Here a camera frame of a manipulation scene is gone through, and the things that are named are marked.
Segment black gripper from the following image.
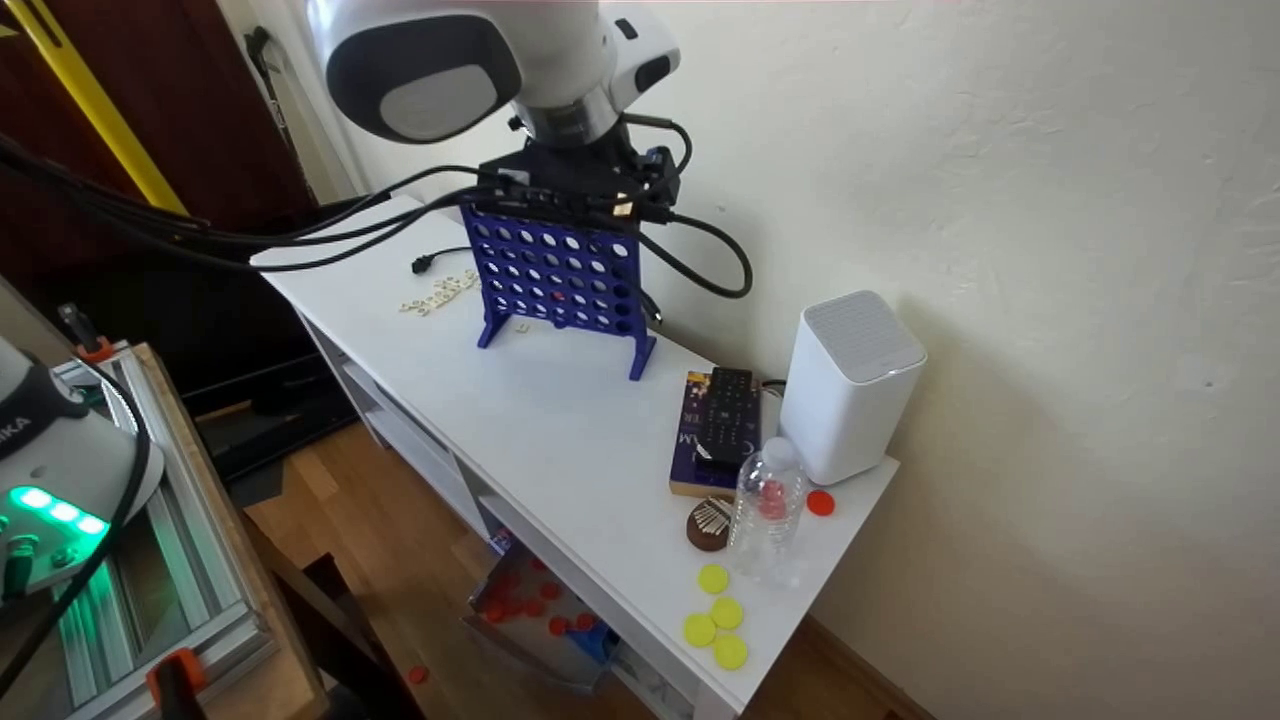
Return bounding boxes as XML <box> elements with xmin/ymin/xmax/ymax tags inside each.
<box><xmin>475</xmin><ymin>131</ymin><xmax>681</xmax><ymax>222</ymax></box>

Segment white robot base green light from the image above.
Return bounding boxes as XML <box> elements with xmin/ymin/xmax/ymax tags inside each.
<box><xmin>0</xmin><ymin>339</ymin><xmax>166</xmax><ymax>604</ymax></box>

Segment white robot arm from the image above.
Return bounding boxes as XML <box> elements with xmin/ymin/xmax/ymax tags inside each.
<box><xmin>303</xmin><ymin>0</ymin><xmax>681</xmax><ymax>218</ymax></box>

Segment blue connect four grid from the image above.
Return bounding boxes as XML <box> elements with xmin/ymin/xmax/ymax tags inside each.
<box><xmin>465</xmin><ymin>204</ymin><xmax>658</xmax><ymax>380</ymax></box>

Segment beige letter tiles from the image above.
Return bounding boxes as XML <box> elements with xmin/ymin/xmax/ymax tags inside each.
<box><xmin>397</xmin><ymin>268</ymin><xmax>480</xmax><ymax>317</ymax></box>

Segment black remote control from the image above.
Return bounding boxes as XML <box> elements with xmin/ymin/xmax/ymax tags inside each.
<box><xmin>696</xmin><ymin>367</ymin><xmax>761</xmax><ymax>467</ymax></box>

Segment purple brown book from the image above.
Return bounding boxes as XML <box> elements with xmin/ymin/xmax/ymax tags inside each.
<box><xmin>669</xmin><ymin>367</ymin><xmax>761</xmax><ymax>494</ymax></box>

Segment white speaker box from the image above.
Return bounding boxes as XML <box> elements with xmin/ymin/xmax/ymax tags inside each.
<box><xmin>782</xmin><ymin>291</ymin><xmax>927</xmax><ymax>484</ymax></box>

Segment clear plastic bottle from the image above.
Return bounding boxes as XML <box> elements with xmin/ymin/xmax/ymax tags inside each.
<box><xmin>733</xmin><ymin>435</ymin><xmax>809</xmax><ymax>582</ymax></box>

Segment brown round coaster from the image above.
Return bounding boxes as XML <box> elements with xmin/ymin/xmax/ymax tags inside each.
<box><xmin>684</xmin><ymin>499</ymin><xmax>733</xmax><ymax>550</ymax></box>

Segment red disc by speaker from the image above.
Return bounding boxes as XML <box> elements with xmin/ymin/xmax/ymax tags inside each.
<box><xmin>806</xmin><ymin>487</ymin><xmax>838</xmax><ymax>516</ymax></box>

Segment yellow disc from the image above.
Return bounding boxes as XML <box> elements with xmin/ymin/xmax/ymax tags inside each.
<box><xmin>696</xmin><ymin>564</ymin><xmax>733</xmax><ymax>594</ymax></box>
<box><xmin>684</xmin><ymin>611</ymin><xmax>721</xmax><ymax>649</ymax></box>
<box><xmin>709</xmin><ymin>594</ymin><xmax>744</xmax><ymax>633</ymax></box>
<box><xmin>713</xmin><ymin>635</ymin><xmax>750</xmax><ymax>673</ymax></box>

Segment game box on shelf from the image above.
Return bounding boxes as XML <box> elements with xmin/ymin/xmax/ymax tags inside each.
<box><xmin>468</xmin><ymin>542</ymin><xmax>615</xmax><ymax>691</ymax></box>

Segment yellow black tripod leg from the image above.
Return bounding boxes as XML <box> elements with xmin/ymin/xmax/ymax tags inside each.
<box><xmin>3</xmin><ymin>0</ymin><xmax>183</xmax><ymax>212</ymax></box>

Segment black power cable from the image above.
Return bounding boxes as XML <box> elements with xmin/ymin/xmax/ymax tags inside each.
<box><xmin>410</xmin><ymin>239</ymin><xmax>475</xmax><ymax>279</ymax></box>

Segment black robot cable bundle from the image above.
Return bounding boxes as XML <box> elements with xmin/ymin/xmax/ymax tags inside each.
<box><xmin>0</xmin><ymin>113</ymin><xmax>758</xmax><ymax>305</ymax></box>

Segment metal frame with clamp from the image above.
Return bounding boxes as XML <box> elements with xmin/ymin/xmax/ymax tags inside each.
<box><xmin>58</xmin><ymin>344</ymin><xmax>275</xmax><ymax>720</ymax></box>

